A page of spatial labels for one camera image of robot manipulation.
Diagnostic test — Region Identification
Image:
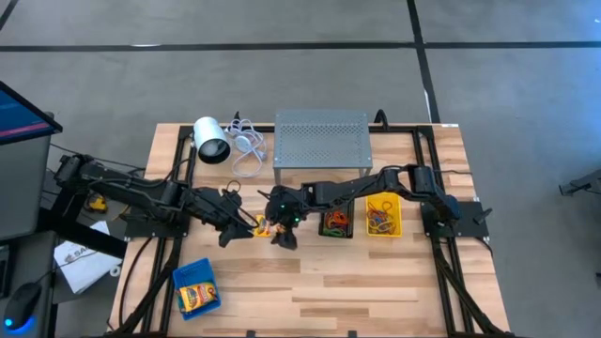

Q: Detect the grey computer case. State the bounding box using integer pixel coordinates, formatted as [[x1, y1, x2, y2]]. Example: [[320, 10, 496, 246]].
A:
[[0, 134, 54, 241]]

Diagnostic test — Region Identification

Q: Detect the computer monitor blue screen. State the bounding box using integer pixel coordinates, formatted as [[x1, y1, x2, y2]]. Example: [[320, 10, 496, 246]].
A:
[[0, 80, 64, 146]]

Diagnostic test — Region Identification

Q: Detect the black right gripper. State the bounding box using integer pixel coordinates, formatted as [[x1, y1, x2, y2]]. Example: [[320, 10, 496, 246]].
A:
[[265, 184, 310, 251]]

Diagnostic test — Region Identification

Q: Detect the red rubber band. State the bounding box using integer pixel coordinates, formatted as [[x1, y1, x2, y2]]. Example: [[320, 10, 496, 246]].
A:
[[368, 201, 395, 222]]

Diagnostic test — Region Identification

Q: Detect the white desk lamp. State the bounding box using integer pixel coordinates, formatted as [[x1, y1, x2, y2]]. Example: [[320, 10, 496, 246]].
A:
[[192, 115, 233, 165]]

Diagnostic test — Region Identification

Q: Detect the black computer mouse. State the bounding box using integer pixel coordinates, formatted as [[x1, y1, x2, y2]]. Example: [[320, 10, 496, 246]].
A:
[[2, 280, 43, 333]]

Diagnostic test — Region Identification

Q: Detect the black aluminium table frame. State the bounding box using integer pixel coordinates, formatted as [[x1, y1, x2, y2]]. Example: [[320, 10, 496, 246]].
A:
[[110, 122, 516, 338]]

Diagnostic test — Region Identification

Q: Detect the white lamp power cable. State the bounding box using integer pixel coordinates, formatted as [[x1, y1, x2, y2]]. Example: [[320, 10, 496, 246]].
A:
[[223, 116, 269, 179]]

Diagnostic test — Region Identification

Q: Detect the white paper booklet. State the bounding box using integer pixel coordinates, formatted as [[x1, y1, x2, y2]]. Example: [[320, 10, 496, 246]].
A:
[[53, 219, 124, 296]]

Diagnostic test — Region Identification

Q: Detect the blue plastic basket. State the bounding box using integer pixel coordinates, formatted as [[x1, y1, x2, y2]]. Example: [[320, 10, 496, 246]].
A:
[[171, 256, 223, 322]]

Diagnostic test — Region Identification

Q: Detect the yellow rubber band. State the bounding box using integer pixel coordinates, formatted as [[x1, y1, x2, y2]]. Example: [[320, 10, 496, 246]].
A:
[[370, 218, 398, 236]]

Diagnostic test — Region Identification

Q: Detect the grey perforated metal riser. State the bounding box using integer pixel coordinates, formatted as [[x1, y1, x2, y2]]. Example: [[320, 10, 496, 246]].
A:
[[272, 108, 375, 187]]

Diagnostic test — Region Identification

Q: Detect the yellow plastic basket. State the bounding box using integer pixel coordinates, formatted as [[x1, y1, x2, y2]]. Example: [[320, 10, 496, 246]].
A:
[[364, 191, 404, 238]]

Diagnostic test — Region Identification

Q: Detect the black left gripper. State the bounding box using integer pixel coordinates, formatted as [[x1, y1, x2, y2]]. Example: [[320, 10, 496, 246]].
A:
[[189, 186, 261, 249]]

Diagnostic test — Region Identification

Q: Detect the black plastic basket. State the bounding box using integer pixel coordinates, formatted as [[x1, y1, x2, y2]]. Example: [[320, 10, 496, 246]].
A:
[[318, 206, 356, 239]]

